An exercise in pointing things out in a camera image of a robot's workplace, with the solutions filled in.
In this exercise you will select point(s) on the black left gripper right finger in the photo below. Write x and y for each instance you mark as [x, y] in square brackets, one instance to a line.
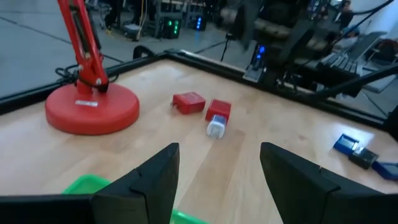
[304, 193]

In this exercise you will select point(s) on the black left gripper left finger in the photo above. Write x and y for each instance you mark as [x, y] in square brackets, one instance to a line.
[149, 193]

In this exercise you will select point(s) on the small blue card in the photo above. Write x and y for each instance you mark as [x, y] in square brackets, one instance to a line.
[345, 144]
[387, 171]

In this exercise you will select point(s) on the red wall charger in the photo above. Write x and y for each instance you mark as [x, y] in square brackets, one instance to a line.
[189, 102]
[218, 109]

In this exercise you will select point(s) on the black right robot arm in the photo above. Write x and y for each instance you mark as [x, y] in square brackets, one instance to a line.
[289, 37]

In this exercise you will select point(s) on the green slotted plastic basket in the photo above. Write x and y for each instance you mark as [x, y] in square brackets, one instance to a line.
[87, 185]

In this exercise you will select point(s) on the small black card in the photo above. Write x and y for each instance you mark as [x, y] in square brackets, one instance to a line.
[363, 157]

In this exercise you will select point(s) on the red desk lamp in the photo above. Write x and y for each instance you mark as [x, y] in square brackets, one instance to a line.
[93, 107]

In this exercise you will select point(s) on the black keyboard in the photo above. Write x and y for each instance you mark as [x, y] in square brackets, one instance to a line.
[340, 63]

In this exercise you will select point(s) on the person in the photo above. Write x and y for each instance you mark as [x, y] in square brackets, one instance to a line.
[345, 14]
[348, 37]

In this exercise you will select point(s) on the black box with green lights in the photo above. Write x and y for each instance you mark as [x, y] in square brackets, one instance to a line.
[172, 28]

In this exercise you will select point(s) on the black box with blue lights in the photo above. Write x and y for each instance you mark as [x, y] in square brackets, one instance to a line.
[199, 23]

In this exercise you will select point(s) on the black table frame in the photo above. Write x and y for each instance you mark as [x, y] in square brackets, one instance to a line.
[217, 67]

